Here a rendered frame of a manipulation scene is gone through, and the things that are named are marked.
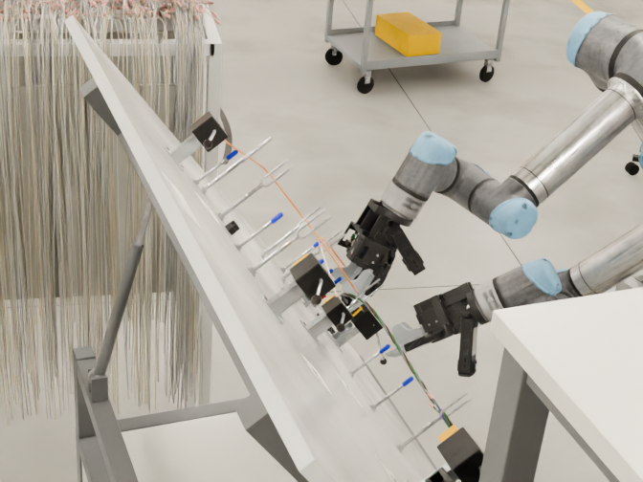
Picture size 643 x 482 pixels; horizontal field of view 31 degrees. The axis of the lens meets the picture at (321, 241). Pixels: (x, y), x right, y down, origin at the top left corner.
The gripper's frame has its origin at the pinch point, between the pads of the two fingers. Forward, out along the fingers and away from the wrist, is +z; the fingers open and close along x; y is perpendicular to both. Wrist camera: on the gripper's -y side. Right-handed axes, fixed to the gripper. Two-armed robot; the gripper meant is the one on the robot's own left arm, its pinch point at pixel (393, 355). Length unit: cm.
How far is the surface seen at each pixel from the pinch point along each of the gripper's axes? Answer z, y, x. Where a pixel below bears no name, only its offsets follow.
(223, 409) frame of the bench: 42.5, 4.4, -8.5
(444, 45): 24, 160, -407
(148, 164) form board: -5, 32, 84
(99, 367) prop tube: 44, 19, 31
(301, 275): -15, 12, 74
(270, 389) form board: -22, -2, 115
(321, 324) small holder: -4.8, 7.5, 45.8
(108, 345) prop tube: 40, 22, 32
